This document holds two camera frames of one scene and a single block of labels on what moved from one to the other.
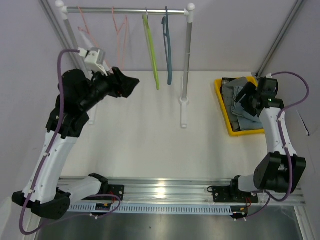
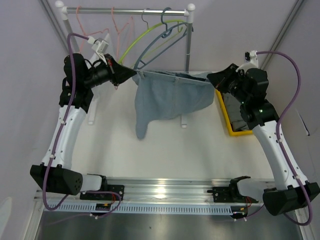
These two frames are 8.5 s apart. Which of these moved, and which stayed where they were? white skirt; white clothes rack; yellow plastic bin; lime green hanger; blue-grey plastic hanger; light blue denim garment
Moved: lime green hanger; white skirt; light blue denim garment; blue-grey plastic hanger
Stayed: white clothes rack; yellow plastic bin
